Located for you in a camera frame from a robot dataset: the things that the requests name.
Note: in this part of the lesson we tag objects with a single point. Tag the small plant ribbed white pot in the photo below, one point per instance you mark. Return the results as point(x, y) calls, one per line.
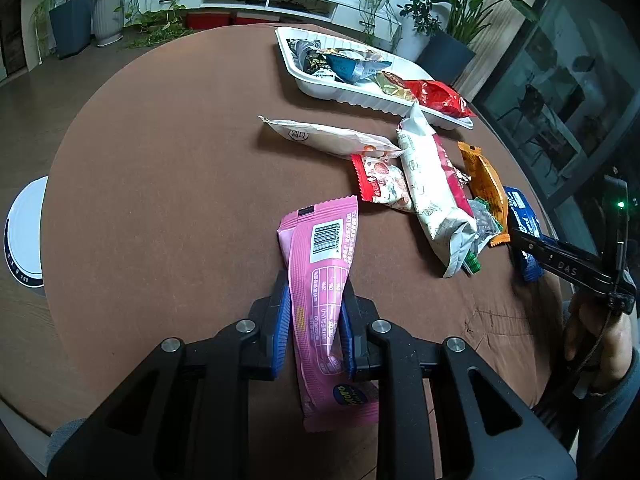
point(107, 20)

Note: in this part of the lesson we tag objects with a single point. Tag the person's right forearm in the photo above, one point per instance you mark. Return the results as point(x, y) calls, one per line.
point(615, 425)

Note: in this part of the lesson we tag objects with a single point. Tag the clear green-edged nut packet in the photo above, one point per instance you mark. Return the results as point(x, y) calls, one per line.
point(482, 225)

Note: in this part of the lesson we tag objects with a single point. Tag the person's right hand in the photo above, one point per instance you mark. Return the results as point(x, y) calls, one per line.
point(617, 345)

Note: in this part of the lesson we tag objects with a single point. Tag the red storage box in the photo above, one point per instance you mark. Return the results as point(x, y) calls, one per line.
point(207, 20)

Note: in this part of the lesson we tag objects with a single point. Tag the colourful picture packet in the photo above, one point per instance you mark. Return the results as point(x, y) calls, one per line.
point(352, 67)

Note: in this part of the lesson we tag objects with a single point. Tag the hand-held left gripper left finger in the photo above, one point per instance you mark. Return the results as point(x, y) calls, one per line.
point(281, 335)

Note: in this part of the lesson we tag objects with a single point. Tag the bushy plant smooth white pot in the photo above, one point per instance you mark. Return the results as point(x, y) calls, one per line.
point(417, 12)

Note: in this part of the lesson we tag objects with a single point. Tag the blue packet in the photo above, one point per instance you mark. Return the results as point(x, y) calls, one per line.
point(522, 215)

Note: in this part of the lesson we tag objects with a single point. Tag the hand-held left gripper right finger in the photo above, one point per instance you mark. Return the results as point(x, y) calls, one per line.
point(346, 350)

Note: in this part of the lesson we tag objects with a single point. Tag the broad-leaf plant grey pot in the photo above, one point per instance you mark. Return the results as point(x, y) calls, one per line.
point(450, 55)

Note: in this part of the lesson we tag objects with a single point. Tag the tall leafy plant grey pot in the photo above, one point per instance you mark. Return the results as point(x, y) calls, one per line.
point(70, 25)

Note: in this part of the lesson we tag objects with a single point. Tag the black packet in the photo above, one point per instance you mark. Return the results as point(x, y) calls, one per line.
point(312, 60)

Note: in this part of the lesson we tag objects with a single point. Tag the glass sliding door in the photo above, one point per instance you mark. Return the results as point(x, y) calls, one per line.
point(560, 85)

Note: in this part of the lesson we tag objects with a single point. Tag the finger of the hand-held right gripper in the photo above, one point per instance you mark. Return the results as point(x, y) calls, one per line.
point(565, 265)

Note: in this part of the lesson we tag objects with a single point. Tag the long white red packet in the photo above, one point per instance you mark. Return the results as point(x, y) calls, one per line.
point(430, 195)

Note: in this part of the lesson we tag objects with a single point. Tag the beige curtain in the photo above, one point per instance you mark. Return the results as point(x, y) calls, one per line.
point(500, 35)

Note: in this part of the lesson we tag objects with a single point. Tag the person's left leg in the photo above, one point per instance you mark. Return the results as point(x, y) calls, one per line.
point(65, 437)

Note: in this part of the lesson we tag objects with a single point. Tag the pink packet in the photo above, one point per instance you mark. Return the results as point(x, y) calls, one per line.
point(320, 260)

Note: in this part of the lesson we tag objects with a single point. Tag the white plastic tray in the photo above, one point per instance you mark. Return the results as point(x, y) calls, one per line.
point(350, 96)

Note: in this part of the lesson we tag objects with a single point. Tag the gold red bar packet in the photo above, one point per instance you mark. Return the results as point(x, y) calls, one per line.
point(392, 85)

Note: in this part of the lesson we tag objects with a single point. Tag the orange packet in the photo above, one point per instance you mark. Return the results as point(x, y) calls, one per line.
point(482, 180)

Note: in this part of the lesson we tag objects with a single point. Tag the brown patterned packet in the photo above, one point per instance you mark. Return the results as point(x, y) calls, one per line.
point(461, 177)

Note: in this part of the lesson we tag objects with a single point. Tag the small red nut-print packet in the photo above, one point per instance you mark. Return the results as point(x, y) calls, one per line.
point(382, 185)

